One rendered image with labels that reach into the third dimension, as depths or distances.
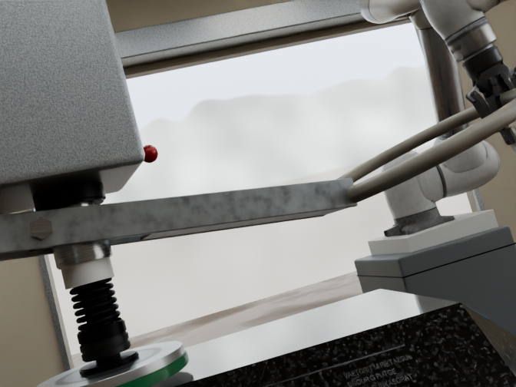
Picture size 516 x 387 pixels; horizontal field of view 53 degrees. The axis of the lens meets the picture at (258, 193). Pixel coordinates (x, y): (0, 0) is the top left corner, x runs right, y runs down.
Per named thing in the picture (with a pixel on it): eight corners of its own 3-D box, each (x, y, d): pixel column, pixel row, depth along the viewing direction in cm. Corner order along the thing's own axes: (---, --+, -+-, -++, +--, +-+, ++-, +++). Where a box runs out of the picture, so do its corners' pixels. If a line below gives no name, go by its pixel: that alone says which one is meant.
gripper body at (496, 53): (482, 51, 113) (502, 87, 113) (451, 67, 112) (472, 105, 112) (504, 38, 106) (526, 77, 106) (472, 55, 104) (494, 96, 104)
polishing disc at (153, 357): (46, 383, 82) (44, 375, 82) (178, 342, 87) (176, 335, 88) (18, 418, 61) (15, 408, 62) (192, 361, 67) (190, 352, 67)
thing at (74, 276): (67, 289, 71) (61, 264, 71) (64, 290, 77) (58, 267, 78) (117, 275, 74) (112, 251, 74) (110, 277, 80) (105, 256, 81)
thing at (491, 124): (422, 185, 72) (411, 166, 72) (274, 230, 116) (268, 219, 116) (597, 67, 93) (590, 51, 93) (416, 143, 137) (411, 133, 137)
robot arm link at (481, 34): (436, 46, 112) (449, 70, 112) (459, 30, 103) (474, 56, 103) (468, 28, 114) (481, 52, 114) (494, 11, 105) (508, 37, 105)
